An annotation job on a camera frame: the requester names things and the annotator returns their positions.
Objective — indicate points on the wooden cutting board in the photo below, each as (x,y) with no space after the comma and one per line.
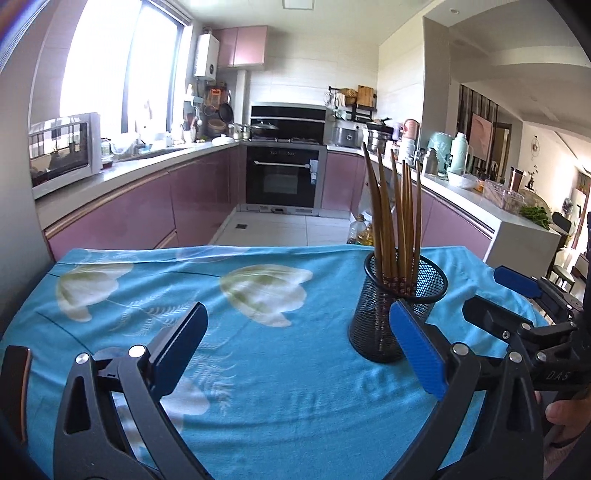
(365,96)

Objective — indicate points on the white lidded casserole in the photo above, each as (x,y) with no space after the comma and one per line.
(224,140)

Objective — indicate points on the kitchen window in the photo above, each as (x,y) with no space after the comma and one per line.
(106,69)

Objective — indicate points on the black wok with lid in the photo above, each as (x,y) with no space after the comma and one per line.
(264,127)

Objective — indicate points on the stainless steel pot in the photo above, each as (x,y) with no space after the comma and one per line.
(378,141)

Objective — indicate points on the bunch of wooden chopsticks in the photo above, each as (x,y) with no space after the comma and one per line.
(406,221)

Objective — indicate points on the hanging black frying pan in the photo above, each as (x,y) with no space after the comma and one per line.
(225,112)

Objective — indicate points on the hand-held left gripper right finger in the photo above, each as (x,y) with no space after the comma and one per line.
(418,355)

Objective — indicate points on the clear plastic container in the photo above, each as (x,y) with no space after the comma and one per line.
(503,196)

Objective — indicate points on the silver rice cooker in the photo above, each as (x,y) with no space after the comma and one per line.
(347,137)

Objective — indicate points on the cooking oil bottle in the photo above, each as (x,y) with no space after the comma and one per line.
(358,233)

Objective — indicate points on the grey refrigerator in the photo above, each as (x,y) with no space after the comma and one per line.
(18,184)

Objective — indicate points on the black mesh utensil holder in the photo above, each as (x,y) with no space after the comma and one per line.
(374,332)

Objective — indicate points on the square ceiling light panel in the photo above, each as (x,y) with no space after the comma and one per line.
(299,3)

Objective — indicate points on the white microwave oven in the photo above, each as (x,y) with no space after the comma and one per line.
(60,154)

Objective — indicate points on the person's right hand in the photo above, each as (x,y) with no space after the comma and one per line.
(568,413)

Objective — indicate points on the framed wall picture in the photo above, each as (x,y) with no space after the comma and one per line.
(482,136)

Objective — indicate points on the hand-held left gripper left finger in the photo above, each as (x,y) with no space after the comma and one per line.
(180,350)

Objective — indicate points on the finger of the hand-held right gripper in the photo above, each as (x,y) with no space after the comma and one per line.
(517,281)
(489,318)

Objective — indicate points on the pink lower cabinet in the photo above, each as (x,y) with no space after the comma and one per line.
(339,182)
(138,207)
(457,226)

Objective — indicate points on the pink thermos jug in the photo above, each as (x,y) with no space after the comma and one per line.
(411,129)

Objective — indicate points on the white gas water heater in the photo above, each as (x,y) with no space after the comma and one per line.
(206,55)

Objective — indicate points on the black range hood panel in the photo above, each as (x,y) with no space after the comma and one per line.
(295,115)

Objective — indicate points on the stainless steel flask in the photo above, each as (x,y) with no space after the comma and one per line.
(430,161)

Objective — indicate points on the dark wooden chair back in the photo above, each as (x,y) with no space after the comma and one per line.
(14,392)

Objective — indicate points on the pink upper cabinet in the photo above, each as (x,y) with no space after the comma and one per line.
(242,46)

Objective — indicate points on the black wall rack shelf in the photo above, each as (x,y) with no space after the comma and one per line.
(364,113)

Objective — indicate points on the black built-in oven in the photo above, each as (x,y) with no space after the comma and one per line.
(281,180)

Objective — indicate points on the blue floral tablecloth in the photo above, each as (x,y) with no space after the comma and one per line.
(277,392)

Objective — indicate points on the white bowl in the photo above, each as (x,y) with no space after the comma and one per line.
(461,181)

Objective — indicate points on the pink cabinet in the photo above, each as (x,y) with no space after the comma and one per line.
(242,46)
(339,182)
(457,226)
(138,207)

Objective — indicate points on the mint green thermos flask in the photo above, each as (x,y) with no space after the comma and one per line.
(458,154)

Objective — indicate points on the white kitchen countertop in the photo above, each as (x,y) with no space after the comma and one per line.
(115,173)

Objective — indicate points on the green leafy vegetables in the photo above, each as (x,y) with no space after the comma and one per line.
(535,216)

